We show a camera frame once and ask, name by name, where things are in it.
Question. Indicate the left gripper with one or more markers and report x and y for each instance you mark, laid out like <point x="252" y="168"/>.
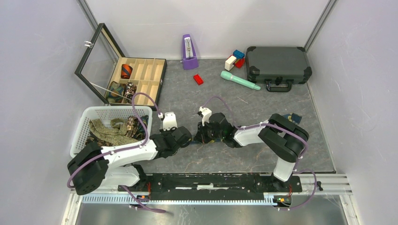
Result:
<point x="163" y="133"/>

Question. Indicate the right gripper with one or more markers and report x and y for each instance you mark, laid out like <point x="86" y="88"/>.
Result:
<point x="200" y="134"/>

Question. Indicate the navy yellow floral tie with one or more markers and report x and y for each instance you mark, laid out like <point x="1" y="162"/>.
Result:
<point x="293" y="118"/>

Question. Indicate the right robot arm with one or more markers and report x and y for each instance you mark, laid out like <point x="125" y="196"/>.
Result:
<point x="286" y="139"/>

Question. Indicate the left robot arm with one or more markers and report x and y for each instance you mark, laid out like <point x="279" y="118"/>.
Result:
<point x="96" y="166"/>

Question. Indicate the blue striped tie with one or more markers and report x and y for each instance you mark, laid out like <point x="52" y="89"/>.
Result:
<point x="141" y="134"/>

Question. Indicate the brown floral tie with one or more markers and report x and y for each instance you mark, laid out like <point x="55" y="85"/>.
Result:
<point x="132" y="126"/>

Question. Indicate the red toy brick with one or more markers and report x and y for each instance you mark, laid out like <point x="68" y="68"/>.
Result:
<point x="197" y="78"/>

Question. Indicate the mint green flashlight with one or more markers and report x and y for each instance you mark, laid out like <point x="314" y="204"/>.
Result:
<point x="230" y="77"/>

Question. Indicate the olive green tie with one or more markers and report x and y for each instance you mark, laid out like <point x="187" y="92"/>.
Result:
<point x="116" y="134"/>

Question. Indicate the dark floral rolled tie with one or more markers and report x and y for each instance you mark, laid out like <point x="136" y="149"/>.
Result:
<point x="129" y="91"/>

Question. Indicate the white toy block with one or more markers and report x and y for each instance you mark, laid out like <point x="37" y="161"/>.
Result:
<point x="230" y="62"/>

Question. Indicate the red toy block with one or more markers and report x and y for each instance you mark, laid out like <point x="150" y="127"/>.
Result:
<point x="239" y="62"/>

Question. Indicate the teal patterned rolled tie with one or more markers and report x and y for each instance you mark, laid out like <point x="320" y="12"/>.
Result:
<point x="116" y="92"/>

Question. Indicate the white plastic basket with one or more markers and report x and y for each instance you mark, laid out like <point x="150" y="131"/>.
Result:
<point x="106" y="114"/>

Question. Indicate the purple metronome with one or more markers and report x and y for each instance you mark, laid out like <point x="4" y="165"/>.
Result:
<point x="189" y="58"/>

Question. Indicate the blue toy brick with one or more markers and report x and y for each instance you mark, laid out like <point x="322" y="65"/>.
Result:
<point x="238" y="54"/>

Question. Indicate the wooden tie organizer box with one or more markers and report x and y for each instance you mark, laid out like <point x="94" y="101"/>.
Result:
<point x="101" y="64"/>

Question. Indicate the orange navy rolled tie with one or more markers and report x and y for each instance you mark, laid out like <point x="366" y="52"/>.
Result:
<point x="126" y="71"/>

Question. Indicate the dark grey carrying case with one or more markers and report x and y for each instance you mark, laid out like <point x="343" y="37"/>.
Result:
<point x="278" y="68"/>

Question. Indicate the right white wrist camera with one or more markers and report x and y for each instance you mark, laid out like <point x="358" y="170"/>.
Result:
<point x="205" y="114"/>

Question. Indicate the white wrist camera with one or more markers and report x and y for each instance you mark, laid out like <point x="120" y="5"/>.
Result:
<point x="205" y="114"/>
<point x="168" y="121"/>

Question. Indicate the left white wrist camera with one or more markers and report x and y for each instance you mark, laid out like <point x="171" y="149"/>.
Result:
<point x="168" y="121"/>

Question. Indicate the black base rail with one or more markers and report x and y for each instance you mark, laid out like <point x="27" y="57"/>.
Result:
<point x="214" y="186"/>

